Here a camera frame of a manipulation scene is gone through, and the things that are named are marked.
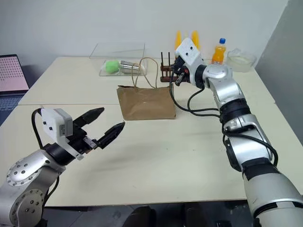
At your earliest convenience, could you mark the laptop with pink screen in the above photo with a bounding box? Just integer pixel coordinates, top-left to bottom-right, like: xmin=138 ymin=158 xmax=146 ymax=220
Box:
xmin=0 ymin=54 xmax=30 ymax=126

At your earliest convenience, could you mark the clear plastic bowl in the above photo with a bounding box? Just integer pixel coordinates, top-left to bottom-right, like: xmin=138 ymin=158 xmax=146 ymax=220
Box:
xmin=227 ymin=47 xmax=257 ymax=73

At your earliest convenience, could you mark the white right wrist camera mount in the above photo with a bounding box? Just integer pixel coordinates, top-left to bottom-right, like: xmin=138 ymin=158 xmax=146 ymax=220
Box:
xmin=175 ymin=37 xmax=205 ymax=71

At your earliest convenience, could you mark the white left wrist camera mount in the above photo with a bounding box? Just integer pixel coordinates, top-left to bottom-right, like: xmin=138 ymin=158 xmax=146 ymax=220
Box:
xmin=40 ymin=108 xmax=85 ymax=161

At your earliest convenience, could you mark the clear plastic box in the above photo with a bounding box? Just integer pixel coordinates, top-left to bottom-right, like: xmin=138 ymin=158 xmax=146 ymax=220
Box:
xmin=89 ymin=42 xmax=149 ymax=77

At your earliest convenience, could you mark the silver metal cup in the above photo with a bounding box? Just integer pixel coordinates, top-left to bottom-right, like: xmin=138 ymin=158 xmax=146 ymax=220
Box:
xmin=119 ymin=60 xmax=141 ymax=75

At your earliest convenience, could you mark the brown paper bag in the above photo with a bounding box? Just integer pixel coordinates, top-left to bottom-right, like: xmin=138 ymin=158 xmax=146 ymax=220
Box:
xmin=116 ymin=56 xmax=177 ymax=122

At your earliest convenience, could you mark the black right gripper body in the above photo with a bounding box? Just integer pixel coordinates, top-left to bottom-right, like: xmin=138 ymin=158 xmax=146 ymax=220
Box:
xmin=172 ymin=55 xmax=197 ymax=83

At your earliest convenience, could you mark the orange soda bottle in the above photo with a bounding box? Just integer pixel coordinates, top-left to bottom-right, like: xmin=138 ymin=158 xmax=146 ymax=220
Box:
xmin=211 ymin=37 xmax=227 ymax=66

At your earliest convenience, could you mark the dark brown wooden rack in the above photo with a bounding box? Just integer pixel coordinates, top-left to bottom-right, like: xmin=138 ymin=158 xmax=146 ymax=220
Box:
xmin=160 ymin=52 xmax=177 ymax=84

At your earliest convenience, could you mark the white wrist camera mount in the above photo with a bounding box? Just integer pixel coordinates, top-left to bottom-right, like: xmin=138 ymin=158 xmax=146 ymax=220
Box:
xmin=175 ymin=37 xmax=205 ymax=71
xmin=40 ymin=108 xmax=85 ymax=161

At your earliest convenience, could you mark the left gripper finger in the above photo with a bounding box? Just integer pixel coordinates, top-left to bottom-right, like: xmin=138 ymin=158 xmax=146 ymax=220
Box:
xmin=96 ymin=121 xmax=126 ymax=150
xmin=80 ymin=107 xmax=106 ymax=128

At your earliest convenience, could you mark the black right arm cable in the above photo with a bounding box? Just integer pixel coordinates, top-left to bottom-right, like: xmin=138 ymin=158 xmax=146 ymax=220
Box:
xmin=169 ymin=68 xmax=224 ymax=119

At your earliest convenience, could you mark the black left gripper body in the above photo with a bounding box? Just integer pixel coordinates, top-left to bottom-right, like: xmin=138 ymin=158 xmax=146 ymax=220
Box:
xmin=68 ymin=116 xmax=99 ymax=155

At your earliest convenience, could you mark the green fluffy ball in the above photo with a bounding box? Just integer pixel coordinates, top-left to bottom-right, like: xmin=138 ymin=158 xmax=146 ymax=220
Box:
xmin=105 ymin=60 xmax=120 ymax=75

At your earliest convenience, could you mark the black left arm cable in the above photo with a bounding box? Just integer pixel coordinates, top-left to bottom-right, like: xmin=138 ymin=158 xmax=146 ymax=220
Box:
xmin=31 ymin=107 xmax=48 ymax=150

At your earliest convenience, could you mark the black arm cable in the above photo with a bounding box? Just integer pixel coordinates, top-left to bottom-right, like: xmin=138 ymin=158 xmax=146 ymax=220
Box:
xmin=169 ymin=68 xmax=224 ymax=119
xmin=31 ymin=107 xmax=48 ymax=150

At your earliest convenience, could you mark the yellow corn cob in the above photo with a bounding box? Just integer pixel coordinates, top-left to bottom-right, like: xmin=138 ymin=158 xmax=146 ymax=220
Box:
xmin=174 ymin=30 xmax=183 ymax=50
xmin=191 ymin=30 xmax=201 ymax=50

